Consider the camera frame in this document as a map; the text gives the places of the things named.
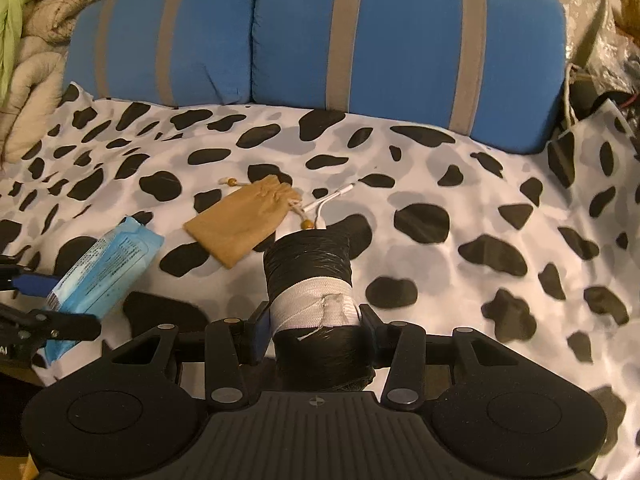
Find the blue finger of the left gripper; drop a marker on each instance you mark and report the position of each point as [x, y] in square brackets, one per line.
[34, 285]

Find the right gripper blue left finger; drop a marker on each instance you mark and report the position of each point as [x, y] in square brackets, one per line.
[231, 344]

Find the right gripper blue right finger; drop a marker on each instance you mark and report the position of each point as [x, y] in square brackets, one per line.
[400, 347]

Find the blue wet wipes pack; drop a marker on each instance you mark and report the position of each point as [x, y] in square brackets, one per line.
[106, 271]

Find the black roll with white tape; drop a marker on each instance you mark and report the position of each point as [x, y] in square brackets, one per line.
[316, 327]

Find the tan drawstring pouch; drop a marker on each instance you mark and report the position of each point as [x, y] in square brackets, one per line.
[250, 213]

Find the cow print blanket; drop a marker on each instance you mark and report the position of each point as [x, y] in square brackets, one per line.
[538, 251]

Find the beige quilted blanket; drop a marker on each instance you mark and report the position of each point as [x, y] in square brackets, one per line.
[35, 35]

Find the left blue striped cushion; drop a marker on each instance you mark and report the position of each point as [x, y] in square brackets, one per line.
[169, 52]

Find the blue striped cushion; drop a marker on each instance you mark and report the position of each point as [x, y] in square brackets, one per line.
[488, 69]
[169, 52]

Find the right blue striped cushion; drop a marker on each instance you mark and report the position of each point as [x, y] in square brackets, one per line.
[488, 69]

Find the brown teddy bear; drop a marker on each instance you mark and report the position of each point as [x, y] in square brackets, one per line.
[627, 19]

